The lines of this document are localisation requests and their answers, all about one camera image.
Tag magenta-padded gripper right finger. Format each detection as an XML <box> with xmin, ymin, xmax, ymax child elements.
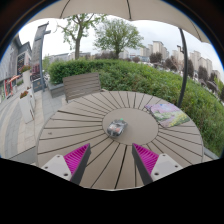
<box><xmin>131</xmin><ymin>142</ymin><xmax>184</xmax><ymax>186</ymax></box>

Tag white flower planter box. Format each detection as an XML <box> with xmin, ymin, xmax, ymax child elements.
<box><xmin>18</xmin><ymin>89</ymin><xmax>37</xmax><ymax>125</ymax></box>

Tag grey slatted outdoor chair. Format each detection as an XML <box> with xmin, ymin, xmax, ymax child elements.
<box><xmin>62</xmin><ymin>72</ymin><xmax>102</xmax><ymax>103</ymax></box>

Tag round leafy green tree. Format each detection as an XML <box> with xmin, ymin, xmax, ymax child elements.
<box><xmin>93</xmin><ymin>18</ymin><xmax>145</xmax><ymax>60</ymax></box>

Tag curved black umbrella pole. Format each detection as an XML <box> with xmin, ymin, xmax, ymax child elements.
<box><xmin>176</xmin><ymin>27</ymin><xmax>189</xmax><ymax>109</ymax></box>

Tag transparent grey computer mouse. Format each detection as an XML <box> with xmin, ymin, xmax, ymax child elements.
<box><xmin>106</xmin><ymin>117</ymin><xmax>129</xmax><ymax>139</ymax></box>

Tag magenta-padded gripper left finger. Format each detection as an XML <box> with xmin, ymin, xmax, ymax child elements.
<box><xmin>40</xmin><ymin>143</ymin><xmax>92</xmax><ymax>186</ymax></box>

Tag green hedge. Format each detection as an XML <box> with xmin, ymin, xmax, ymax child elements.
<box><xmin>48</xmin><ymin>59</ymin><xmax>224</xmax><ymax>158</ymax></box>

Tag grey storefront building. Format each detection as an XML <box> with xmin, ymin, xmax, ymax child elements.
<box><xmin>0</xmin><ymin>21</ymin><xmax>52</xmax><ymax>101</ymax></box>

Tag sparse-leaved tree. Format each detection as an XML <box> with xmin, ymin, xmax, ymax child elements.
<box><xmin>57</xmin><ymin>13</ymin><xmax>105</xmax><ymax>61</ymax></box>

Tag distant apartment buildings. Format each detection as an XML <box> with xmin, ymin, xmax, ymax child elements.
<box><xmin>119</xmin><ymin>40</ymin><xmax>223</xmax><ymax>81</ymax></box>

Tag beige patio umbrella canopy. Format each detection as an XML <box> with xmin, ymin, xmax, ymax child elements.
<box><xmin>26</xmin><ymin>0</ymin><xmax>211</xmax><ymax>44</ymax></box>

